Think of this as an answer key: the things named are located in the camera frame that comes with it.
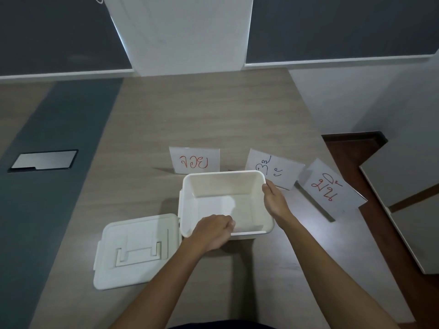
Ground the person's left hand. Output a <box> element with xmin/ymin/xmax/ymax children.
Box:
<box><xmin>187</xmin><ymin>214</ymin><xmax>236</xmax><ymax>253</ymax></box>

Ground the person's right hand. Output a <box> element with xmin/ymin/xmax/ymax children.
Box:
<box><xmin>262</xmin><ymin>179</ymin><xmax>296</xmax><ymax>228</ymax></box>

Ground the white plastic storage box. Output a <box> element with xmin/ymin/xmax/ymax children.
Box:
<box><xmin>178</xmin><ymin>170</ymin><xmax>275</xmax><ymax>240</ymax></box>

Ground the person's right forearm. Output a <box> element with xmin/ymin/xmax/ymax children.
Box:
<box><xmin>279</xmin><ymin>216</ymin><xmax>401</xmax><ymax>329</ymax></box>

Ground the person's left forearm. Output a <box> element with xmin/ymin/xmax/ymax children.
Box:
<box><xmin>110</xmin><ymin>236</ymin><xmax>210</xmax><ymax>329</ymax></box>

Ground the paper card with blue writing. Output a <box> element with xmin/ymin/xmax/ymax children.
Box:
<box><xmin>244</xmin><ymin>149</ymin><xmax>306</xmax><ymax>191</ymax></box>

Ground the paper card with red writing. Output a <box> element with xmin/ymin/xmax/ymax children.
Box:
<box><xmin>297</xmin><ymin>158</ymin><xmax>368</xmax><ymax>223</ymax></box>

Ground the paper card with orange writing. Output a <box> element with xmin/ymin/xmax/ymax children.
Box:
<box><xmin>169</xmin><ymin>146</ymin><xmax>221</xmax><ymax>175</ymax></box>

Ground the person's dark clothing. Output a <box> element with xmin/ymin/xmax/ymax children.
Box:
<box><xmin>168</xmin><ymin>319</ymin><xmax>277</xmax><ymax>329</ymax></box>

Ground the white cabinet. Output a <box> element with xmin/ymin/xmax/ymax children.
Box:
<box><xmin>359</xmin><ymin>133</ymin><xmax>439</xmax><ymax>275</ymax></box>

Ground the grey metal table cover plate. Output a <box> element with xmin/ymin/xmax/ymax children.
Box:
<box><xmin>8</xmin><ymin>149</ymin><xmax>79</xmax><ymax>174</ymax></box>

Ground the white box lid with handle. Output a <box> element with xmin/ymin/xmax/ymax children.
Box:
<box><xmin>93</xmin><ymin>213</ymin><xmax>182</xmax><ymax>291</ymax></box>

